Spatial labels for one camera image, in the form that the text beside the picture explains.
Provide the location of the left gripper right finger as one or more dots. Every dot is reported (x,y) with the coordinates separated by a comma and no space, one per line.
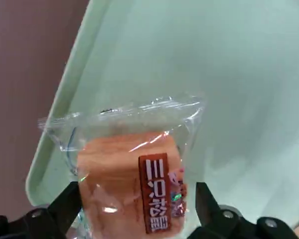
(221,224)

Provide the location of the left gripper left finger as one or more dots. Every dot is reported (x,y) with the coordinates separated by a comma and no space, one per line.
(40,224)

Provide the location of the clear-wrapped bread pack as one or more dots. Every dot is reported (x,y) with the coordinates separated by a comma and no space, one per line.
(119,174)

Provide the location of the green rectangular tray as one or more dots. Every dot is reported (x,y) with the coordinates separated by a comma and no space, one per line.
(226,74)

